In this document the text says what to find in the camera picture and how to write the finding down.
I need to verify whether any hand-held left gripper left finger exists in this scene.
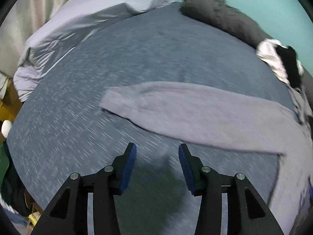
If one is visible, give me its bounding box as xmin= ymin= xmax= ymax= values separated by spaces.
xmin=31 ymin=142 xmax=137 ymax=235

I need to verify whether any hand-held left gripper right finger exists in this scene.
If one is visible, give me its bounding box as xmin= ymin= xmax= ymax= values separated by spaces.
xmin=178 ymin=143 xmax=285 ymax=235

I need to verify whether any grey quilted sweatshirt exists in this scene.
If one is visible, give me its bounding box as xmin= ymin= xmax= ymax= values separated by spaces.
xmin=100 ymin=81 xmax=313 ymax=208

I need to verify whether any dark clothes pile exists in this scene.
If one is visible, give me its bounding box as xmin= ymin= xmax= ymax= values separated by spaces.
xmin=0 ymin=162 xmax=32 ymax=217

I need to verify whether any green cloth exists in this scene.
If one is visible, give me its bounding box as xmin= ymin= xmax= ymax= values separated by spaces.
xmin=0 ymin=143 xmax=10 ymax=174

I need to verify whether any white round object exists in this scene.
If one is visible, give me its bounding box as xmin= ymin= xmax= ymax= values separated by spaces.
xmin=1 ymin=120 xmax=12 ymax=137

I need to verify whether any grey knit garment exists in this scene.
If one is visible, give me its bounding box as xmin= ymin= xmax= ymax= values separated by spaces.
xmin=289 ymin=86 xmax=313 ymax=125

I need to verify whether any white garment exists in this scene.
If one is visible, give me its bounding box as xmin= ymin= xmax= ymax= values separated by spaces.
xmin=255 ymin=39 xmax=304 ymax=85

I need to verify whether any black garment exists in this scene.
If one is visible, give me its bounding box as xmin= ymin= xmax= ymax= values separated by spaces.
xmin=275 ymin=45 xmax=302 ymax=89

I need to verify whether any light grey blanket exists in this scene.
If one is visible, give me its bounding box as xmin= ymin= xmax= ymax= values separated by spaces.
xmin=13 ymin=0 xmax=173 ymax=102

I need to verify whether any dark grey duvet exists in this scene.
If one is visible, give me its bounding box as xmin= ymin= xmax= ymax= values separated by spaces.
xmin=180 ymin=0 xmax=313 ymax=79

